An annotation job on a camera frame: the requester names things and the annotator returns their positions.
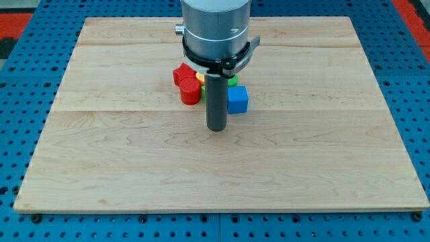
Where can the red cylinder block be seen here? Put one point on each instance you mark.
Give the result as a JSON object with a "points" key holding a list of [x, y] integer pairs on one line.
{"points": [[190, 90]]}

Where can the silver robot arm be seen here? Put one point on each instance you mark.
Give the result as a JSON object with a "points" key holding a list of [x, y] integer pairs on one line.
{"points": [[215, 43]]}

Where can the wooden board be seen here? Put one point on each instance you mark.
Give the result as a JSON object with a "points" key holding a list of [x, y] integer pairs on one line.
{"points": [[317, 135]]}

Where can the blue cube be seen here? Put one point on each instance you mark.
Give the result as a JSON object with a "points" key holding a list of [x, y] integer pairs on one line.
{"points": [[238, 100]]}

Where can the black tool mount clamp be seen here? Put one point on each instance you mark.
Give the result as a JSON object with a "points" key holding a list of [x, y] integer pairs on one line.
{"points": [[227, 67]]}

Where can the yellow block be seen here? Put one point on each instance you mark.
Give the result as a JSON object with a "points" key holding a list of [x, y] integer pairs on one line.
{"points": [[201, 78]]}

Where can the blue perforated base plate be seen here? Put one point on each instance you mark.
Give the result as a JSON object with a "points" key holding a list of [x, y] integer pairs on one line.
{"points": [[34, 69]]}

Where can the green block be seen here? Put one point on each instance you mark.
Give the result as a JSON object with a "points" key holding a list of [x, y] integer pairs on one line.
{"points": [[233, 81], [203, 93]]}

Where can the red angular block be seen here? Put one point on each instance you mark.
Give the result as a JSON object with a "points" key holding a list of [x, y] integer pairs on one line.
{"points": [[181, 72]]}

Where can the green block right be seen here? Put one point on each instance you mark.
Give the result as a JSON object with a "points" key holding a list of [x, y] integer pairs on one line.
{"points": [[233, 81]]}

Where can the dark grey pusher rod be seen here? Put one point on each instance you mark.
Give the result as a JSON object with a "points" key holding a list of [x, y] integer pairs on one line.
{"points": [[216, 102]]}

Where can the green block left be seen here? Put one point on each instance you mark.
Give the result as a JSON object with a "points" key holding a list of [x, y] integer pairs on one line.
{"points": [[203, 93]]}

